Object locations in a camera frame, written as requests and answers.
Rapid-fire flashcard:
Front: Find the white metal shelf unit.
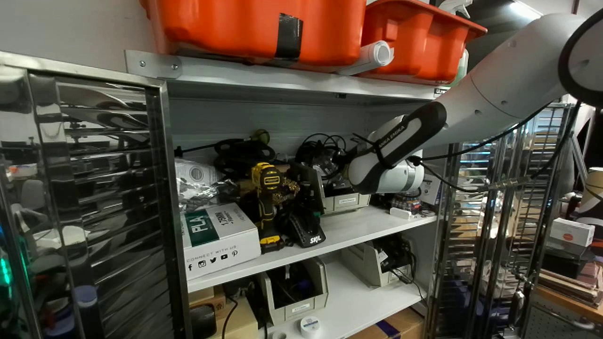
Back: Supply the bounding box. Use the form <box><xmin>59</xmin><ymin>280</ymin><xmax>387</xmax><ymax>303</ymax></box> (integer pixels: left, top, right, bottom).
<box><xmin>122</xmin><ymin>49</ymin><xmax>455</xmax><ymax>339</ymax></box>

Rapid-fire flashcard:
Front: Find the black battery charger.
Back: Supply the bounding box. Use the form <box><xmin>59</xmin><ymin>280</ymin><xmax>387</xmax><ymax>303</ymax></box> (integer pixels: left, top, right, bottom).
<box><xmin>284</xmin><ymin>205</ymin><xmax>327</xmax><ymax>250</ymax></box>

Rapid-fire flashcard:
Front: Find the black power tool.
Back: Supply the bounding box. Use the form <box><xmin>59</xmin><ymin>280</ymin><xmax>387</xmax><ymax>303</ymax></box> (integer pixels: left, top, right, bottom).
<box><xmin>172</xmin><ymin>128</ymin><xmax>276</xmax><ymax>181</ymax></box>

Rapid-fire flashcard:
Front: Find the clear plastic bag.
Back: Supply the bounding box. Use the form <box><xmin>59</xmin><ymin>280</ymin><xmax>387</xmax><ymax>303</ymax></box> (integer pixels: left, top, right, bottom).
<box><xmin>172</xmin><ymin>156</ymin><xmax>221</xmax><ymax>209</ymax></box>

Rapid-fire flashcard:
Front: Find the white box with green label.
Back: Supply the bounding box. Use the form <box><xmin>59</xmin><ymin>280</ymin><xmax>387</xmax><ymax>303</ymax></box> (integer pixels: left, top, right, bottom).
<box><xmin>178</xmin><ymin>201</ymin><xmax>261</xmax><ymax>282</ymax></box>

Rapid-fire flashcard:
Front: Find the white box device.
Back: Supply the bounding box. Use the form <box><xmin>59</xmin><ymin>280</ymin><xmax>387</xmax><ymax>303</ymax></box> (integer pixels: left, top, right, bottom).
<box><xmin>340</xmin><ymin>235</ymin><xmax>417</xmax><ymax>290</ymax></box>

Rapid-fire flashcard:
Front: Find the white storage bin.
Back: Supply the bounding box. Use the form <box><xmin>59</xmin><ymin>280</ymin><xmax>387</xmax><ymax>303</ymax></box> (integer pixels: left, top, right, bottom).
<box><xmin>261</xmin><ymin>258</ymin><xmax>329</xmax><ymax>326</ymax></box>

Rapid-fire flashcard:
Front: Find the white plastic tube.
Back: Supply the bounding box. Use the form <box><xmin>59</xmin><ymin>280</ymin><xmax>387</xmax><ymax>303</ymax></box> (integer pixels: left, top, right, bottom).
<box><xmin>336</xmin><ymin>37</ymin><xmax>395</xmax><ymax>79</ymax></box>

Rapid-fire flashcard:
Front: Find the white tape roll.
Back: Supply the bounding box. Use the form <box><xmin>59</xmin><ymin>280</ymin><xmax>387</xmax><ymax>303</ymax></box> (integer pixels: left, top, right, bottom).
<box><xmin>295</xmin><ymin>314</ymin><xmax>323</xmax><ymax>335</ymax></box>

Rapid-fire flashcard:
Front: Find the large orange plastic bin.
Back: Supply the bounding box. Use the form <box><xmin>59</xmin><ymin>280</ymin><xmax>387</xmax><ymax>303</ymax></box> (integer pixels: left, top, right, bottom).
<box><xmin>139</xmin><ymin>0</ymin><xmax>367</xmax><ymax>68</ymax></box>

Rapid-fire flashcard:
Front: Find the light wooden block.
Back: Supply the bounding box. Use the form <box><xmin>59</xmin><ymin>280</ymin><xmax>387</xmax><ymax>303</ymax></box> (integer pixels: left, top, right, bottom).
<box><xmin>212</xmin><ymin>299</ymin><xmax>259</xmax><ymax>339</ymax></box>

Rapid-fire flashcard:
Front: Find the small orange plastic bin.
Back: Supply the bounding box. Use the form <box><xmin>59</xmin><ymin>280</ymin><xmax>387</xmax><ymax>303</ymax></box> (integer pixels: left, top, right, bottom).
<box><xmin>361</xmin><ymin>0</ymin><xmax>487</xmax><ymax>83</ymax></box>

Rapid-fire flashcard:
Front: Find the cardboard box with blue tape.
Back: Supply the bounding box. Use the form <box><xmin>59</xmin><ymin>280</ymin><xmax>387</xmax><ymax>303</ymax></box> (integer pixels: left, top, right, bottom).
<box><xmin>350</xmin><ymin>305</ymin><xmax>429</xmax><ymax>339</ymax></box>

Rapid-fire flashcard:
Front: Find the white box with red logo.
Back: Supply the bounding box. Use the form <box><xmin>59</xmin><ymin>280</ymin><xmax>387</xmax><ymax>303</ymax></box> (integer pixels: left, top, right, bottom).
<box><xmin>547</xmin><ymin>216</ymin><xmax>596</xmax><ymax>248</ymax></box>

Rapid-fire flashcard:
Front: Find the tangle of black cables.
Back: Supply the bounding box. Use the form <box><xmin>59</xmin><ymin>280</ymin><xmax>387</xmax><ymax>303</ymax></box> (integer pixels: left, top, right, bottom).
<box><xmin>293</xmin><ymin>130</ymin><xmax>353</xmax><ymax>173</ymax></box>

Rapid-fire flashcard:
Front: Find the yellow black cordless drill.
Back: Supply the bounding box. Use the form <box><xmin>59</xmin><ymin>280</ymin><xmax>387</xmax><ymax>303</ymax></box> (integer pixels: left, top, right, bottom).
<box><xmin>240</xmin><ymin>160</ymin><xmax>303</xmax><ymax>252</ymax></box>

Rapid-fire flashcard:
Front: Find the black strap on bin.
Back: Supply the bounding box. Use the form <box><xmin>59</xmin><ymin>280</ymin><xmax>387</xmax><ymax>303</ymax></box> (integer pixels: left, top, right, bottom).
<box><xmin>274</xmin><ymin>13</ymin><xmax>304</xmax><ymax>62</ymax></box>

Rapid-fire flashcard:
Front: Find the thin black looped cable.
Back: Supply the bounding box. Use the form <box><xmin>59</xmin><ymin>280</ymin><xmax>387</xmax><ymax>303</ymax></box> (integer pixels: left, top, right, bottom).
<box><xmin>220</xmin><ymin>295</ymin><xmax>240</xmax><ymax>339</ymax></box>

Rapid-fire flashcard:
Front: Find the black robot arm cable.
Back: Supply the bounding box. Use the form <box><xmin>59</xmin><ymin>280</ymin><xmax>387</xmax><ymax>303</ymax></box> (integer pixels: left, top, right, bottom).
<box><xmin>406</xmin><ymin>101</ymin><xmax>603</xmax><ymax>203</ymax></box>

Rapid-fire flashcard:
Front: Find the wire rack cart left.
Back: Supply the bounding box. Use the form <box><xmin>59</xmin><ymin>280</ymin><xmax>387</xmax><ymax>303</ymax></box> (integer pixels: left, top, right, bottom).
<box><xmin>0</xmin><ymin>52</ymin><xmax>191</xmax><ymax>339</ymax></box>

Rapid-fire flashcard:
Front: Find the wire rack cart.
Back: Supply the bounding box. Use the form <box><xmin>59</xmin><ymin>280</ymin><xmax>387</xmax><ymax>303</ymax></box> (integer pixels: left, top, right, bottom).
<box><xmin>431</xmin><ymin>101</ymin><xmax>580</xmax><ymax>339</ymax></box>
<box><xmin>0</xmin><ymin>52</ymin><xmax>191</xmax><ymax>339</ymax></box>

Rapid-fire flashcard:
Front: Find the wire rack cart right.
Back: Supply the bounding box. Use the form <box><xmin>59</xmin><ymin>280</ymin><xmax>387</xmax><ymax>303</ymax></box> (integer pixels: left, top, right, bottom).
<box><xmin>431</xmin><ymin>101</ymin><xmax>580</xmax><ymax>339</ymax></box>

